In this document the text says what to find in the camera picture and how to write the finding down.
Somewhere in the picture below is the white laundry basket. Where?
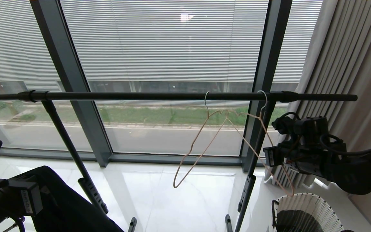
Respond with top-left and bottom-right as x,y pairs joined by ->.
271,192 -> 355,232

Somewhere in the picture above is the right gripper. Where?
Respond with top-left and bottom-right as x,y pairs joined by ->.
271,115 -> 302,136

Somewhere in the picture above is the window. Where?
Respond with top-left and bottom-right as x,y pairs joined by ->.
0,0 -> 324,173

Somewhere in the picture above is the black clothes rack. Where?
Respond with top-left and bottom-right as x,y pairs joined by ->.
0,91 -> 358,232

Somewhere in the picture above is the pink clothes hanger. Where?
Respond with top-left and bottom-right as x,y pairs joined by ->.
173,91 -> 234,189
218,90 -> 295,197

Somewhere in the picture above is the black cable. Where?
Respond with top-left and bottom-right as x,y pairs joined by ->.
10,216 -> 25,232
319,134 -> 371,157

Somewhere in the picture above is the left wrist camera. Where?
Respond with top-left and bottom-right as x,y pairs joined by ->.
8,180 -> 43,217

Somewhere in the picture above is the beige curtain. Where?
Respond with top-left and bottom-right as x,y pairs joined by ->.
271,0 -> 371,194

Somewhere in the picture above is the black garment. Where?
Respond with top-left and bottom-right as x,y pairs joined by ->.
21,165 -> 125,232

